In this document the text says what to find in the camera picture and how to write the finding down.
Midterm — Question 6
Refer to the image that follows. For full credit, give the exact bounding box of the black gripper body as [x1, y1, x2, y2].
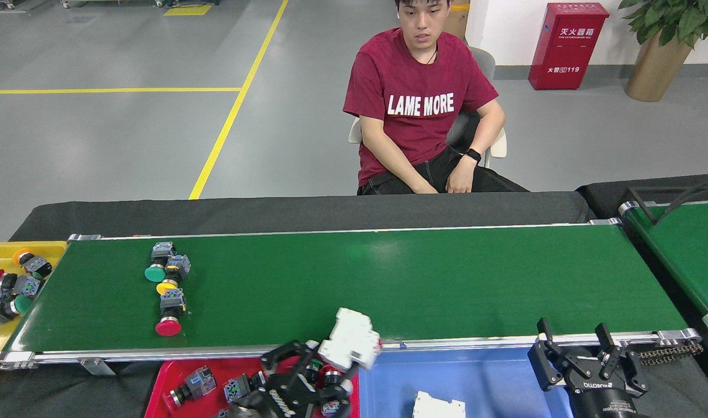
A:
[225, 373, 319, 418]
[569, 379, 645, 418]

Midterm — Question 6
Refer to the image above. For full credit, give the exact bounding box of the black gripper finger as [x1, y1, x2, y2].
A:
[526, 318, 594, 393]
[260, 340, 323, 381]
[305, 374, 356, 417]
[592, 323, 652, 398]

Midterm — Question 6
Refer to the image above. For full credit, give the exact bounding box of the white circuit breaker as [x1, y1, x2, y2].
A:
[317, 308, 383, 373]
[412, 391, 467, 418]

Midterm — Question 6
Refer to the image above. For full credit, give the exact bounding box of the yellow push button switch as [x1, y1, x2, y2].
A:
[13, 248, 53, 279]
[156, 254, 192, 296]

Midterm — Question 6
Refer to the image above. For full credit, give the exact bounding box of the blue plastic tray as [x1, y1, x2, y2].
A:
[359, 347, 575, 418]

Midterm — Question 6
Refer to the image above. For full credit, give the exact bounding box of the red plastic tray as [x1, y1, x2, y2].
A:
[144, 355, 360, 418]

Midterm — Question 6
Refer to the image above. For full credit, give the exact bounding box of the green conveyor belt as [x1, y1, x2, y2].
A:
[0, 218, 703, 375]
[618, 199, 708, 330]

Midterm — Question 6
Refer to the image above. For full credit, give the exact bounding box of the person's left hand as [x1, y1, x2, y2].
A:
[445, 154, 476, 194]

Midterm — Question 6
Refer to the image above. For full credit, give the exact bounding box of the person's right hand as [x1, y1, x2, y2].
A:
[404, 176, 440, 194]

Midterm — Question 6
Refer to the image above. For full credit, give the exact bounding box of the potted plant gold pot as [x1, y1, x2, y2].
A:
[618, 0, 708, 103]

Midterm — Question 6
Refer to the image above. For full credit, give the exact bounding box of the grey office chair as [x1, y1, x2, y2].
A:
[348, 46, 507, 169]

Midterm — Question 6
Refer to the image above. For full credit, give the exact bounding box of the person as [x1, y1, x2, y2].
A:
[342, 0, 529, 195]

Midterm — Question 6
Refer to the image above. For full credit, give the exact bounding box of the red fire extinguisher box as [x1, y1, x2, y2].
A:
[528, 2, 610, 91]

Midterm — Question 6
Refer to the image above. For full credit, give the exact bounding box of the brown cardboard box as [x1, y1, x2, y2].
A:
[444, 3, 471, 41]

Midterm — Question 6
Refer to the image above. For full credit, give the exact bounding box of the black drive chain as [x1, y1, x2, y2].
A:
[637, 341, 705, 366]

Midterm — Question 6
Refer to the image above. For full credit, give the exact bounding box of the black cable bundle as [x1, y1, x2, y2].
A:
[626, 176, 708, 224]

